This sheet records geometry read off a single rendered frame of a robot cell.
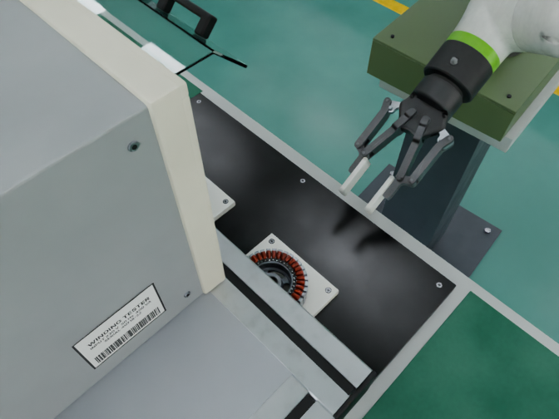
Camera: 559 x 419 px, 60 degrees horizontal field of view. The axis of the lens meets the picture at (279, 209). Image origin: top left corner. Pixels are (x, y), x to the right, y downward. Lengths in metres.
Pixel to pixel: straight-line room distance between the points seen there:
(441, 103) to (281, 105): 1.42
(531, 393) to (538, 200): 1.31
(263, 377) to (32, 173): 0.22
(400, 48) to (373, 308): 0.56
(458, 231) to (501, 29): 1.11
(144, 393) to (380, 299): 0.49
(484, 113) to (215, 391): 0.83
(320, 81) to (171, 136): 2.05
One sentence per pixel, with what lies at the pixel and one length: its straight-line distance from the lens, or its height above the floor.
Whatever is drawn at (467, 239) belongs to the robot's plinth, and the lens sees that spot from 1.83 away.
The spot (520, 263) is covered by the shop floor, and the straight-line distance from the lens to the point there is 1.87.
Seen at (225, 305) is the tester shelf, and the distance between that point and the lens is 0.39.
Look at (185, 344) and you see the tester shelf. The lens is 0.39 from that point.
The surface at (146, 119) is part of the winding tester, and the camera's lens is 0.24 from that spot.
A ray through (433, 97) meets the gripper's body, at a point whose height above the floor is 0.96.
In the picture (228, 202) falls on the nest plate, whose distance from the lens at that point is 0.86.
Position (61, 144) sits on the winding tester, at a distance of 0.23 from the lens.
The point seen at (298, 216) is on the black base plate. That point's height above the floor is 0.77.
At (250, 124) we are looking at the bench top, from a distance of 1.03.
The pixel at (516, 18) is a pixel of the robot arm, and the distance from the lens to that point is 0.81.
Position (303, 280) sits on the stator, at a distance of 0.73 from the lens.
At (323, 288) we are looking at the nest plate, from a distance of 0.77.
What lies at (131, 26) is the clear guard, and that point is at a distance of 0.75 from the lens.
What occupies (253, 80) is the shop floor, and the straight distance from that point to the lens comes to 2.29.
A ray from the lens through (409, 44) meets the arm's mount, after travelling 1.11.
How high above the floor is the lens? 1.47
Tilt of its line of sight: 55 degrees down
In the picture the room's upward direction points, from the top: straight up
